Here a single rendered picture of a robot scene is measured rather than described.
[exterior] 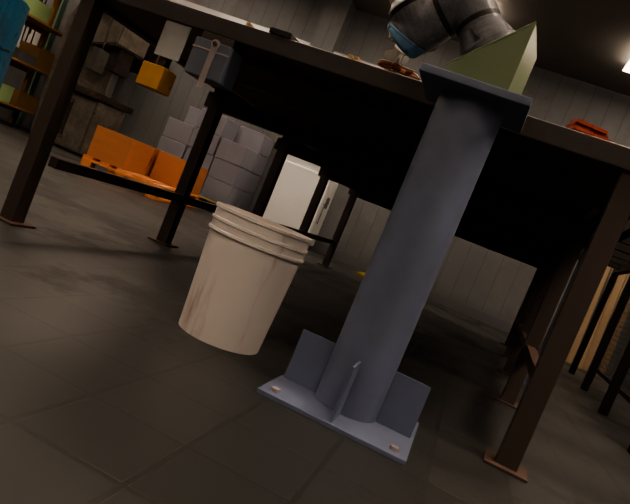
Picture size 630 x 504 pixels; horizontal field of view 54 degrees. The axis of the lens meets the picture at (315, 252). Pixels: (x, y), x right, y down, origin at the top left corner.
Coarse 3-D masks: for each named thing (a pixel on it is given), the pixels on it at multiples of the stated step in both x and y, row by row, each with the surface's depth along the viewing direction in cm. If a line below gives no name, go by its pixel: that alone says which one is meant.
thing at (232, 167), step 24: (168, 120) 732; (192, 120) 765; (168, 144) 730; (192, 144) 723; (216, 144) 715; (240, 144) 749; (264, 144) 748; (216, 168) 715; (240, 168) 709; (264, 168) 777; (216, 192) 714; (240, 192) 736
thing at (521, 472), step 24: (624, 192) 163; (600, 216) 170; (624, 216) 163; (600, 240) 164; (600, 264) 164; (576, 288) 165; (576, 312) 165; (552, 336) 166; (552, 360) 166; (528, 384) 168; (552, 384) 166; (528, 408) 167; (528, 432) 167; (504, 456) 168
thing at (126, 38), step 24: (120, 24) 737; (96, 48) 724; (120, 48) 751; (144, 48) 778; (96, 72) 735; (120, 72) 764; (72, 96) 753; (96, 96) 732; (72, 120) 750; (96, 120) 749; (120, 120) 784; (72, 144) 747
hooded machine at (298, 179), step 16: (288, 160) 712; (288, 176) 708; (304, 176) 705; (272, 192) 711; (288, 192) 708; (304, 192) 705; (272, 208) 711; (288, 208) 708; (304, 208) 705; (320, 208) 705; (288, 224) 708; (320, 224) 744
